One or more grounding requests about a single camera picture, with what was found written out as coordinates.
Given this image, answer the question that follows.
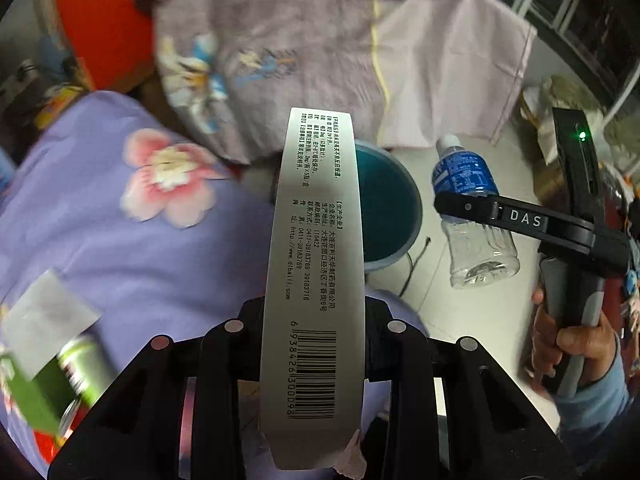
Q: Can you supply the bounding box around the teal plastic trash bucket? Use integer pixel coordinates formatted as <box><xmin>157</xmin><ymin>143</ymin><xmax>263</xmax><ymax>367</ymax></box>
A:
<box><xmin>355</xmin><ymin>140</ymin><xmax>423</xmax><ymax>274</ymax></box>

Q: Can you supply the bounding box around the purple floral bedsheet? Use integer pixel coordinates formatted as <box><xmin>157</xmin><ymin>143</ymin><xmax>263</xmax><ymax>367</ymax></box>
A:
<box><xmin>0</xmin><ymin>90</ymin><xmax>432</xmax><ymax>480</ymax></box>

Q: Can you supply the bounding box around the black cable on floor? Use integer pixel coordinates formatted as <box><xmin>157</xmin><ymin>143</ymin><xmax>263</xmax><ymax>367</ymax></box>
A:
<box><xmin>397</xmin><ymin>236</ymin><xmax>433</xmax><ymax>298</ymax></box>

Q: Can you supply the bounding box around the long white medicine box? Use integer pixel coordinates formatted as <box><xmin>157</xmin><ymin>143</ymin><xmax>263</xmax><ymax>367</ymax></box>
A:
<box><xmin>260</xmin><ymin>107</ymin><xmax>366</xmax><ymax>470</ymax></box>

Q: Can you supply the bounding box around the green cardboard box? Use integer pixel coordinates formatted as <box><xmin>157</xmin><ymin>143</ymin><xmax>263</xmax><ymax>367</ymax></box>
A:
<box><xmin>1</xmin><ymin>269</ymin><xmax>100</xmax><ymax>437</ymax></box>

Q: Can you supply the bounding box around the grey striped cloth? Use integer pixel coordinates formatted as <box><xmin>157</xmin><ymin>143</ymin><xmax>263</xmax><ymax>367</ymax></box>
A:
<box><xmin>134</xmin><ymin>0</ymin><xmax>536</xmax><ymax>164</ymax></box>

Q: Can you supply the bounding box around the right hand on handle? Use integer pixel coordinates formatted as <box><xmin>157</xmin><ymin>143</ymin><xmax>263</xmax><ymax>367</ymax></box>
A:
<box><xmin>530</xmin><ymin>286</ymin><xmax>618</xmax><ymax>394</ymax></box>

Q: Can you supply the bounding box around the blue sleeve forearm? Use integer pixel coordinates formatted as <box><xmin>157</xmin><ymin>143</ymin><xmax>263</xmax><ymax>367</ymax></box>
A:
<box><xmin>552</xmin><ymin>339</ymin><xmax>632</xmax><ymax>469</ymax></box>

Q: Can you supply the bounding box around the red snack bag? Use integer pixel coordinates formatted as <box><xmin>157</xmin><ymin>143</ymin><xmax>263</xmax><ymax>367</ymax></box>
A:
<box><xmin>32</xmin><ymin>430</ymin><xmax>66</xmax><ymax>465</ymax></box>

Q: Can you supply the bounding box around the red gift box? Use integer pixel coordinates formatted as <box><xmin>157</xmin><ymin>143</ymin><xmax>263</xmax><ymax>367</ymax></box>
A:
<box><xmin>54</xmin><ymin>0</ymin><xmax>154</xmax><ymax>93</ymax></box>

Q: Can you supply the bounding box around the green white drink can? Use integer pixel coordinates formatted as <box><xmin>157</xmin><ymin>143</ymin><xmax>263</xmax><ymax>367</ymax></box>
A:
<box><xmin>58</xmin><ymin>334</ymin><xmax>117</xmax><ymax>438</ymax></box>

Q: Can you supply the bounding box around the clear plastic water bottle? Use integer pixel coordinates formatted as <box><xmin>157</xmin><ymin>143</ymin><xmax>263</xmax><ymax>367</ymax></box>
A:
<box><xmin>432</xmin><ymin>134</ymin><xmax>521</xmax><ymax>289</ymax></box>

